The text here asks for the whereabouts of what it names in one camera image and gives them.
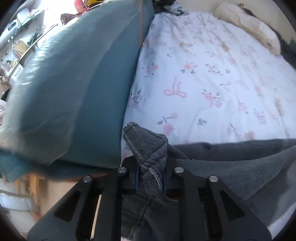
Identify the dark grey pants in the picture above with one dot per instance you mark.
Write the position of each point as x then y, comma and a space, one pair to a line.
260, 173

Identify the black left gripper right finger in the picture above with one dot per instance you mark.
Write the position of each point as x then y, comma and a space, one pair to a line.
208, 209

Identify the teal mattress pad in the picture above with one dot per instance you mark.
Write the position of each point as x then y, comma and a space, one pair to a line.
64, 115

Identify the white floral bed sheet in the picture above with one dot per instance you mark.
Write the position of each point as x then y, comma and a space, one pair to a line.
203, 80

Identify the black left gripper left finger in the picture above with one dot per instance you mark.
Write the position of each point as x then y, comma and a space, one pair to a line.
91, 209

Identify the cream fleece pillow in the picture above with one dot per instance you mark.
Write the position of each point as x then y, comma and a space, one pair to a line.
234, 14

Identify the black garment on bed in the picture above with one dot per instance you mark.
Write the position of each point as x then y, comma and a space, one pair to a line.
170, 6

